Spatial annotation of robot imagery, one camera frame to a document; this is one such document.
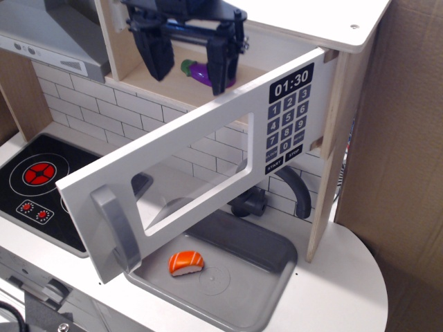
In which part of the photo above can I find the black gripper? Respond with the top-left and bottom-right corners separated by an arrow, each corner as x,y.
122,1 -> 248,96

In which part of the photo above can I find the white toy microwave door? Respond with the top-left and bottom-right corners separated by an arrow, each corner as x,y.
57,48 -> 337,283

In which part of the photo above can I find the wooden toy microwave cabinet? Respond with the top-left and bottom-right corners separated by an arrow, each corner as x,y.
96,1 -> 389,261

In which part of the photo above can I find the purple toy eggplant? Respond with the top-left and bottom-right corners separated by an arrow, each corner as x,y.
180,59 -> 224,87

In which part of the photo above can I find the grey range hood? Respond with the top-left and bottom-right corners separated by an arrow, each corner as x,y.
1,1 -> 111,83

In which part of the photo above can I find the dark grey toy faucet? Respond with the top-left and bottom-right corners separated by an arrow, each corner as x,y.
228,166 -> 312,219

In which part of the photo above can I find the orange salmon sushi toy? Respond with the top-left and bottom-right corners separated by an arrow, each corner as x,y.
168,250 -> 204,277

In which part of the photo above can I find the black toy stovetop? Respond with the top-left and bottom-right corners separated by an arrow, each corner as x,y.
1,133 -> 99,258

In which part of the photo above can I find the grey toy sink basin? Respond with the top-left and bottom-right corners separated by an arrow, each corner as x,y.
127,210 -> 298,331

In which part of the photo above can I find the brown cardboard box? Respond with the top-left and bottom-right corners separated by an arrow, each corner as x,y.
336,1 -> 442,331

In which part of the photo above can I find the grey oven front panel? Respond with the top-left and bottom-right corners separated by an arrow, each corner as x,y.
1,248 -> 149,331

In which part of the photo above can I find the black metal bracket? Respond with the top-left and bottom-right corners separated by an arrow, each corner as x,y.
24,293 -> 84,332

